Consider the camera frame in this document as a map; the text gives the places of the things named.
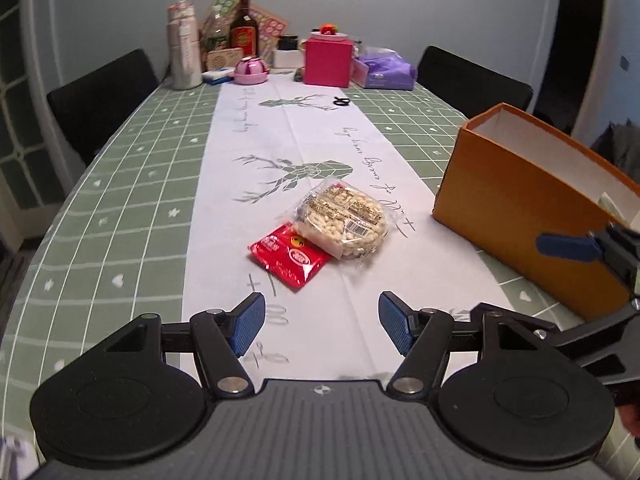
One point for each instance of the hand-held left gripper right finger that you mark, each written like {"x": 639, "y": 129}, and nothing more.
{"x": 394, "y": 322}

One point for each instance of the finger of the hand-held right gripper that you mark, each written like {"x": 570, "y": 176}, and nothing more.
{"x": 565, "y": 246}
{"x": 605, "y": 335}

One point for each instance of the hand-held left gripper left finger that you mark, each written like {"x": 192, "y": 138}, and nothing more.
{"x": 247, "y": 322}

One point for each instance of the white packet with green label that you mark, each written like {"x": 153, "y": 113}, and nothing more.
{"x": 612, "y": 207}

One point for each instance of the red snack packet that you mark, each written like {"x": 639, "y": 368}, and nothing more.
{"x": 285, "y": 260}

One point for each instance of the orange cardboard box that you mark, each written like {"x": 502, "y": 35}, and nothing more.
{"x": 505, "y": 200}

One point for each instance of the clear packet of nuts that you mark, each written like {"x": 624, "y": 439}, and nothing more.
{"x": 340, "y": 220}

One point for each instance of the person's right hand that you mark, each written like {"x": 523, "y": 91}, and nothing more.
{"x": 634, "y": 420}

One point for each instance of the dark cloth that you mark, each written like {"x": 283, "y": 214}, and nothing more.
{"x": 620, "y": 150}

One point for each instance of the black chair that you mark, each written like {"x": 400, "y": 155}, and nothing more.
{"x": 475, "y": 85}
{"x": 100, "y": 100}

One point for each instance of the white table runner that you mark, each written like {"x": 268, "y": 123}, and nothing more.
{"x": 310, "y": 132}

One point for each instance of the black scissors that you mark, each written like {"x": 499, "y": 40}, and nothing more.
{"x": 341, "y": 101}

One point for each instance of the blue white sponge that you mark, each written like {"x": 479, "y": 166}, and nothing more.
{"x": 217, "y": 76}

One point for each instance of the pink bowl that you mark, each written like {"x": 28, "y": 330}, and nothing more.
{"x": 251, "y": 72}

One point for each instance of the purple plastic bag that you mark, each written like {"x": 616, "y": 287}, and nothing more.
{"x": 385, "y": 70}

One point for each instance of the pink box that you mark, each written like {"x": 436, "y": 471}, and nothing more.
{"x": 327, "y": 62}

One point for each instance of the white jar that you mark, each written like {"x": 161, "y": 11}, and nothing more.
{"x": 286, "y": 55}

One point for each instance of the white wrapped cylinder stack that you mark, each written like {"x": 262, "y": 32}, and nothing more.
{"x": 184, "y": 50}

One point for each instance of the brown glass bottle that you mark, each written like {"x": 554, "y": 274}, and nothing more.
{"x": 244, "y": 30}

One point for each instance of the clear plastic bottle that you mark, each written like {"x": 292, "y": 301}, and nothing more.
{"x": 216, "y": 30}

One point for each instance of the plate with red toy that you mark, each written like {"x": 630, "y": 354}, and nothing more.
{"x": 328, "y": 32}

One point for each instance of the sticker sheets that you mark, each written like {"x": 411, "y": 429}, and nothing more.
{"x": 272, "y": 25}

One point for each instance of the wall switch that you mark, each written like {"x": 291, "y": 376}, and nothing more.
{"x": 624, "y": 63}

